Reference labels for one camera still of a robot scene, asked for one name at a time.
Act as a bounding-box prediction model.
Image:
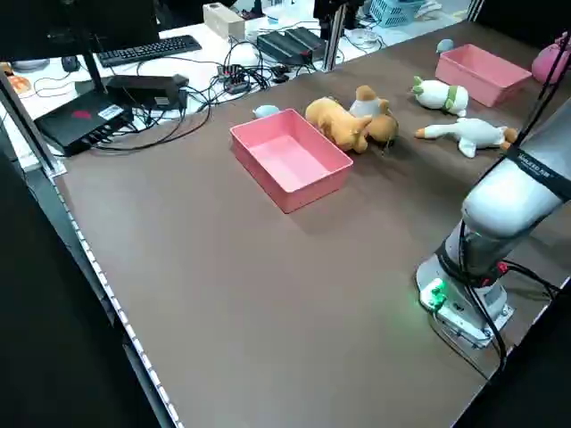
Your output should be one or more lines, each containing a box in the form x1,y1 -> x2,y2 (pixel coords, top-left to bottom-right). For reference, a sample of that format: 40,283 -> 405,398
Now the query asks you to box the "pink pig plush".
531,33 -> 571,86

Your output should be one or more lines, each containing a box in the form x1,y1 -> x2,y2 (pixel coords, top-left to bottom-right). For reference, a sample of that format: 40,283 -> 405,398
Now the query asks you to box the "black computer box red logo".
34,88 -> 135,157

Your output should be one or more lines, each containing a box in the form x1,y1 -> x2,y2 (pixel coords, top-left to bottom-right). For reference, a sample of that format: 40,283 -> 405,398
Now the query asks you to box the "black ribbed power supply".
257,30 -> 305,62
285,26 -> 325,54

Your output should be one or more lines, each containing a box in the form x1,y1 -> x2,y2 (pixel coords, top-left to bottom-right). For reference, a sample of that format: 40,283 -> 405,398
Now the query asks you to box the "black keyboard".
96,35 -> 203,69

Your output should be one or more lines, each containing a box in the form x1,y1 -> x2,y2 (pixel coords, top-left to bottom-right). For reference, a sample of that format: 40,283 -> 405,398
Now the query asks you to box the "yellow doll with white shirt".
349,85 -> 400,146

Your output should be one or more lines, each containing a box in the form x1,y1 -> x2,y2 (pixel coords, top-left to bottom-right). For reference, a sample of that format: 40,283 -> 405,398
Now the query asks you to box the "black usb hub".
217,64 -> 251,93

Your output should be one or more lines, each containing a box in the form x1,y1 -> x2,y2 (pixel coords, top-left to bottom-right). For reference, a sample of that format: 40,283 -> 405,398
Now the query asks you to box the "black desk cable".
88,86 -> 213,152

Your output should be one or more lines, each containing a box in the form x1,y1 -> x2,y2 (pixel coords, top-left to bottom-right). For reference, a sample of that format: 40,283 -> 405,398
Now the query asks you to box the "yellow dog doll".
305,97 -> 374,155

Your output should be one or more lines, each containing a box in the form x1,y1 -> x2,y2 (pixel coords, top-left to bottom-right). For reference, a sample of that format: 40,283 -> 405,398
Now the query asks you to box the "aluminium profile post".
323,0 -> 347,72

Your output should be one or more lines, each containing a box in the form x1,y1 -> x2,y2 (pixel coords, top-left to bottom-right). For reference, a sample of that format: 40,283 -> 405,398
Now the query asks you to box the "beige box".
203,2 -> 246,41

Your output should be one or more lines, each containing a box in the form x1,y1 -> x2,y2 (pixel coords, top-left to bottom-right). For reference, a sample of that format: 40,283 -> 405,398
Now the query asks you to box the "white doll with green scarf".
410,75 -> 469,118

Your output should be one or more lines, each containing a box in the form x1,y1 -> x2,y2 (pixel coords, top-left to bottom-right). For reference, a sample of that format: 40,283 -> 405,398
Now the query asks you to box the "pink plastic box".
434,43 -> 534,108
229,109 -> 355,214

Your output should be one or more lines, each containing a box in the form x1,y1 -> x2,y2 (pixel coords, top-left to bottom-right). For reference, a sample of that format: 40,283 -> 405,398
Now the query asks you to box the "black monitor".
0,0 -> 161,95

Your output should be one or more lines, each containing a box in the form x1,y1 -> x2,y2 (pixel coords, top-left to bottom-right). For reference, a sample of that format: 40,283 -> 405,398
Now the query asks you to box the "aluminium frame corner post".
0,70 -> 68,177

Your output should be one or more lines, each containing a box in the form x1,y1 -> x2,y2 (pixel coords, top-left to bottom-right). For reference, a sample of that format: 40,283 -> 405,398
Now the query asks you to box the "blue plastic basket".
369,0 -> 425,23

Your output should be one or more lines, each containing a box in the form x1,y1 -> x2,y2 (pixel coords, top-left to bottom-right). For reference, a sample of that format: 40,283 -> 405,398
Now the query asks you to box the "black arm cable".
516,26 -> 571,149

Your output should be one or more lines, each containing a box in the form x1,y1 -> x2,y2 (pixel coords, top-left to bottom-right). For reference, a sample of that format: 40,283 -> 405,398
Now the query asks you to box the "white desk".
0,0 -> 474,173

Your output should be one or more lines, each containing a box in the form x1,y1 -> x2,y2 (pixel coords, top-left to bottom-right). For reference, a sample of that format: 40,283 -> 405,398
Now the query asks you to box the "white goose doll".
414,117 -> 519,159

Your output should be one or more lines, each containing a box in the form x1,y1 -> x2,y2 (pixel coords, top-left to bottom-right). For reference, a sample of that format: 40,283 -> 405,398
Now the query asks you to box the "black power adapter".
105,74 -> 189,111

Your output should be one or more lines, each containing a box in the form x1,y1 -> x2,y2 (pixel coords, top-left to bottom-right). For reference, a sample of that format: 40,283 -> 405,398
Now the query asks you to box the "clear glass bowl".
350,29 -> 381,48

